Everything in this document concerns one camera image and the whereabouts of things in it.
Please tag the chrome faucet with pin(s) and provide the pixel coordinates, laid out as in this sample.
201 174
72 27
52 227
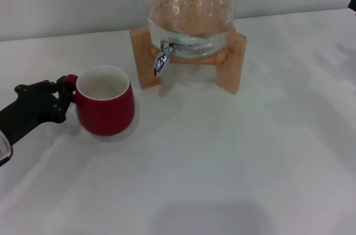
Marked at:
161 60

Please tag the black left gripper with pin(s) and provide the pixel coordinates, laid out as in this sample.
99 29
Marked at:
27 110

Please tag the glass water dispenser jar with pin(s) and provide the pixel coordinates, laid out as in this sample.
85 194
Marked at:
192 10

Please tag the wooden dispenser stand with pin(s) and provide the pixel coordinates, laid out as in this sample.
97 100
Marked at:
232 62

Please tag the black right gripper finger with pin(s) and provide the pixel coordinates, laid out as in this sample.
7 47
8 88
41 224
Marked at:
352 3

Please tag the red ceramic cup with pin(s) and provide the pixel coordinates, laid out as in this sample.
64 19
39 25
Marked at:
108 115

